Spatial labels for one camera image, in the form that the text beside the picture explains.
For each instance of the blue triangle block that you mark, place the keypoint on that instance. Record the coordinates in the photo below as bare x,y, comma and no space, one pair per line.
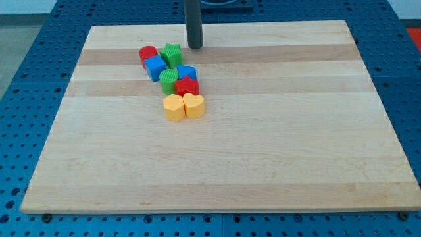
184,70

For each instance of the green cylinder block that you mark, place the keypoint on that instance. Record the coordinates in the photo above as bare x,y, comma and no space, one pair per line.
167,79

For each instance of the yellow heart block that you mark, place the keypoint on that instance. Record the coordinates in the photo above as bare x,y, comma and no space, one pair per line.
194,105

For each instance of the green star block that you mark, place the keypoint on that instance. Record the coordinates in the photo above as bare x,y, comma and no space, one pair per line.
172,55

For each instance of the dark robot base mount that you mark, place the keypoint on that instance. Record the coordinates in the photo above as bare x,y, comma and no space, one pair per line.
222,5

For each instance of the red cylinder block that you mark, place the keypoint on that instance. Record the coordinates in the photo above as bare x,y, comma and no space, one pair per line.
147,52

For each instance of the yellow pentagon block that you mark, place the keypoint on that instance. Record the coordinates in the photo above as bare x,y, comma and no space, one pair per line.
174,107

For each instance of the red star block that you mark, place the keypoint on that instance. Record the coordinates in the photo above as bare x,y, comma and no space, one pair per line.
186,85

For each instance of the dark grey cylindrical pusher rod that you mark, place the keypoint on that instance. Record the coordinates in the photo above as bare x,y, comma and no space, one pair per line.
194,31

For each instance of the light wooden board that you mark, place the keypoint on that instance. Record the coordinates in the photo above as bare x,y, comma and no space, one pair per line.
293,123

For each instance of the blue cube block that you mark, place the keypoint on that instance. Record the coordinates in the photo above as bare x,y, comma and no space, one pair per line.
154,66

